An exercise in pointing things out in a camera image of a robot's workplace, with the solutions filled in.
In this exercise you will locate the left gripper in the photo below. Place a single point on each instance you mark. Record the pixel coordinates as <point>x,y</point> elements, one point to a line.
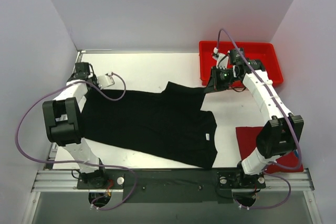
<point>92,85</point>

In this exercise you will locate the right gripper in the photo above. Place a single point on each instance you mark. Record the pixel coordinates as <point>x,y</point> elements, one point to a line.
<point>214,80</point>

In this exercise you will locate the black t shirt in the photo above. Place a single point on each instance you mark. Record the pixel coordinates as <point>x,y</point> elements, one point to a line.
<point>169,124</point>

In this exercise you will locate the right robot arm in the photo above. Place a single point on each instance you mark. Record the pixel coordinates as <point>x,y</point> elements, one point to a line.
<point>282,129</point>

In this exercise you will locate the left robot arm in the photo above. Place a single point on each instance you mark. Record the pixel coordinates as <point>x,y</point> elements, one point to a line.
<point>65,127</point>

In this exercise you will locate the red plastic bin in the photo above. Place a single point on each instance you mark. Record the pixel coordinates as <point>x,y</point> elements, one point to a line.
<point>253,50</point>

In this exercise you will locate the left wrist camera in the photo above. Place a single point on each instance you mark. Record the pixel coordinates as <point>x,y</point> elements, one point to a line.
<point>105,80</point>

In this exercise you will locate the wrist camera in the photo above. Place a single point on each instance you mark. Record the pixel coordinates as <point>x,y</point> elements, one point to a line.
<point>221,58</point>
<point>105,80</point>

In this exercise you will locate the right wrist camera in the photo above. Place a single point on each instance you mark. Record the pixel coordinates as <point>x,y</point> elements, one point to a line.
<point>221,58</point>

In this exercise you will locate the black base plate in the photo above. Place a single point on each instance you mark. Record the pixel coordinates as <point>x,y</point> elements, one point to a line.
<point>190,194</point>

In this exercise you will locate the aluminium front rail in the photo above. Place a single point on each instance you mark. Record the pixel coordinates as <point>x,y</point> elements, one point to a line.
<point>64,181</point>

